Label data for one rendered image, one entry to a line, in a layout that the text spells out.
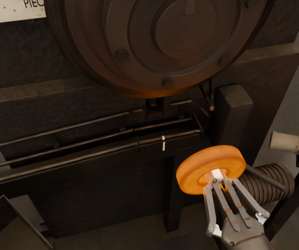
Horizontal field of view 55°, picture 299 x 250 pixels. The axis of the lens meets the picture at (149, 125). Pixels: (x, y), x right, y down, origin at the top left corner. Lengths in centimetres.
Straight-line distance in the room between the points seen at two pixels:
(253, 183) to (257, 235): 46
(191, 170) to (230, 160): 8
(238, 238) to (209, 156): 16
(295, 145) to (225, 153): 40
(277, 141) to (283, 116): 115
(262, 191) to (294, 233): 61
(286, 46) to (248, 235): 64
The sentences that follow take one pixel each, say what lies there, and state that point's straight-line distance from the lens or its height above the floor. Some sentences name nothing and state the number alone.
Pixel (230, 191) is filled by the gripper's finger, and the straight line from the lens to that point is 62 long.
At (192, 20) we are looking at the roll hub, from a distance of 53.
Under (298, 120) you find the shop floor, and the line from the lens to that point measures 213.
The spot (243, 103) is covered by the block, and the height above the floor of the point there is 80.
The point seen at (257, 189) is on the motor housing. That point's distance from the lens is 105.
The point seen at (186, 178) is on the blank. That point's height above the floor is 85.
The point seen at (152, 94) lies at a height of 90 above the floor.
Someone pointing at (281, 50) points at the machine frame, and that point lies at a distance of 101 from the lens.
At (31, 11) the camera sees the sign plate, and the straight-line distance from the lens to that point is 73.
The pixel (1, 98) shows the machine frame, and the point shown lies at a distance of 84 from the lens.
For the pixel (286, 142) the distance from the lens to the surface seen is 98.
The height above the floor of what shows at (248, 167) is 58.
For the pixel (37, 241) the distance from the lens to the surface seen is 87.
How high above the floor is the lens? 137
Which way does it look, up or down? 47 degrees down
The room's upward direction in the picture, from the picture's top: straight up
